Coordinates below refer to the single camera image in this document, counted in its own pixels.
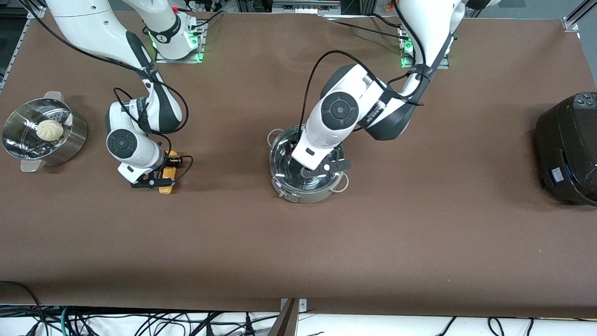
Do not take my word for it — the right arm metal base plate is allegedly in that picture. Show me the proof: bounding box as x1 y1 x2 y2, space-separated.
155 21 205 63

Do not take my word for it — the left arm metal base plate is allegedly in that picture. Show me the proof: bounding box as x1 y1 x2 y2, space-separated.
399 26 451 70

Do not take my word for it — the black looped floor cable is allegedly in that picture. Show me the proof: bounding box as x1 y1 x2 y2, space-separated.
0 280 47 336

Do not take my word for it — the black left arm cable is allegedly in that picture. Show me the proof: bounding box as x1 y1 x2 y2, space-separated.
303 0 457 129

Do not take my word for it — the glass pot lid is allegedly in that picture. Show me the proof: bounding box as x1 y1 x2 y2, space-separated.
270 124 345 193

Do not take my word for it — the black base cable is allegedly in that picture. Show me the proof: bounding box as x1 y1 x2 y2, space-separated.
189 10 227 31
326 13 407 41

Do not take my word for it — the steel cooking pot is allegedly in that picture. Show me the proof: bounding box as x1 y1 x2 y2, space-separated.
267 123 349 204

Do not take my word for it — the black rice cooker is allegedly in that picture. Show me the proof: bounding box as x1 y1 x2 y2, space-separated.
535 92 597 207

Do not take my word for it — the black camera bracket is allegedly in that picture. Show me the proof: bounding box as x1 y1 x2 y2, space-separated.
303 158 353 181
131 169 177 189

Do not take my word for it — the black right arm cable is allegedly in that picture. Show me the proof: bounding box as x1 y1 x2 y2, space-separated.
19 0 194 182

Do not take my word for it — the brown camera stand post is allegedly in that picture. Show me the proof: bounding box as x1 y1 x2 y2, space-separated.
268 299 299 336

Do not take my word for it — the black left camera bracket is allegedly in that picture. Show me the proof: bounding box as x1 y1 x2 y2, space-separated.
303 158 353 181

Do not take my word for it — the white steamed bun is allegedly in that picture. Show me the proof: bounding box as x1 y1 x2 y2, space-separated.
36 119 64 141

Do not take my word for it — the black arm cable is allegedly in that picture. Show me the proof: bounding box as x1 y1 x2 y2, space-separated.
19 0 194 182
303 0 457 129

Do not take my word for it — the steel steamer pot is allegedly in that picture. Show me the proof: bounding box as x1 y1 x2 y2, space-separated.
2 91 88 173

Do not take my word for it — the black right base cable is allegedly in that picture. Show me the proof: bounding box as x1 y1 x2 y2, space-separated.
189 10 227 31

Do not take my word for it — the yellow corn cob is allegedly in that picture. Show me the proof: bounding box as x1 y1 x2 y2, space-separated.
158 150 179 195

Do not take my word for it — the black right camera bracket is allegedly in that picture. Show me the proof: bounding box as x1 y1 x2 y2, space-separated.
131 169 177 189

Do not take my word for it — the black left base cable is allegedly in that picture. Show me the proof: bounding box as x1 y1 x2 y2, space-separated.
326 13 407 41

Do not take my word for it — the silver metal box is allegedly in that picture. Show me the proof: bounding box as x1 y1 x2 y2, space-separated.
272 0 342 15

